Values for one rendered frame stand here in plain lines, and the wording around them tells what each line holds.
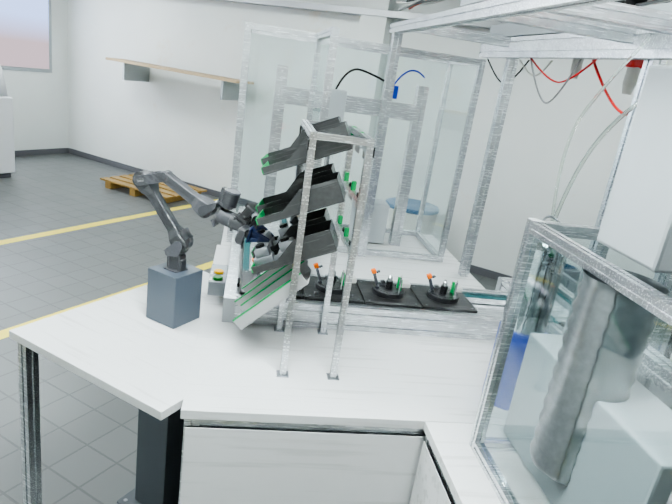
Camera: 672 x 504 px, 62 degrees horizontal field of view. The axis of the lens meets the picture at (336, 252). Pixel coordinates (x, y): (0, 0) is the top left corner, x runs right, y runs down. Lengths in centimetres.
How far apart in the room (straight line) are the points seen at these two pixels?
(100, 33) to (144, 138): 160
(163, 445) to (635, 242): 184
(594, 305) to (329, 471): 100
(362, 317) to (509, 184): 385
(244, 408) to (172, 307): 55
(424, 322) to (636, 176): 125
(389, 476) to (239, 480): 47
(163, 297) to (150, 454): 69
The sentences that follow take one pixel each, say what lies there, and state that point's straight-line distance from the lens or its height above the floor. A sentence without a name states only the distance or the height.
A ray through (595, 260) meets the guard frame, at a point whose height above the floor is 155.
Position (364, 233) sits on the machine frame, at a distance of 313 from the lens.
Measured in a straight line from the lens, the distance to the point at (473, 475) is 167.
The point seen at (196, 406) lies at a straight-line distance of 174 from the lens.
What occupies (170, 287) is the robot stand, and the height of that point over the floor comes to 102.
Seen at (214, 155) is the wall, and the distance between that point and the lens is 762.
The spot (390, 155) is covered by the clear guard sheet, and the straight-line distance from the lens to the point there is 363.
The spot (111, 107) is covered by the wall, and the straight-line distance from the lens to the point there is 895.
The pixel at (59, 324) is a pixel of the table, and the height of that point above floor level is 86.
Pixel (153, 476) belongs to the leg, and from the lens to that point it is 255.
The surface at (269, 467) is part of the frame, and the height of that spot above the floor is 67.
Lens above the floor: 184
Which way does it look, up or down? 18 degrees down
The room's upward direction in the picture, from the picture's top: 9 degrees clockwise
